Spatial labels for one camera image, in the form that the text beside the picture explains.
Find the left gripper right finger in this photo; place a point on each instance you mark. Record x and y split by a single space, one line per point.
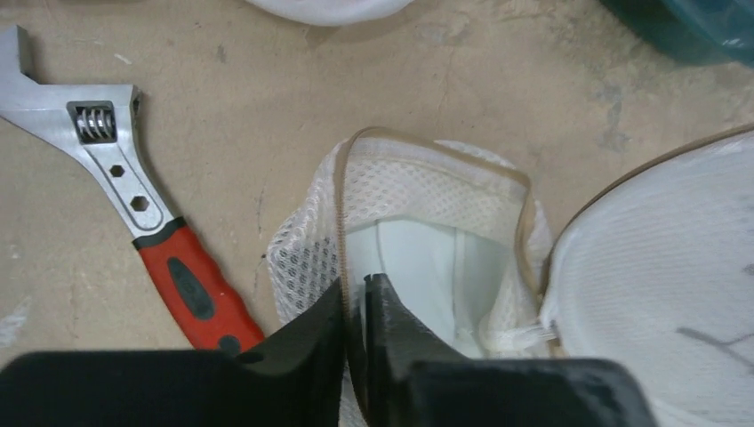
412 378

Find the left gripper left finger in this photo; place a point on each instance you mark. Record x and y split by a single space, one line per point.
292 378

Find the pale mint green bra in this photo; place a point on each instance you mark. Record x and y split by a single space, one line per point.
447 277

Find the pink-trimmed mesh laundry bag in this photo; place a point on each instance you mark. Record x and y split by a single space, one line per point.
331 13

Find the teal plastic bin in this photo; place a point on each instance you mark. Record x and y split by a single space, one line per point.
691 32

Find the red-handled adjustable wrench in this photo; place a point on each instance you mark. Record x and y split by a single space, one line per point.
97 126

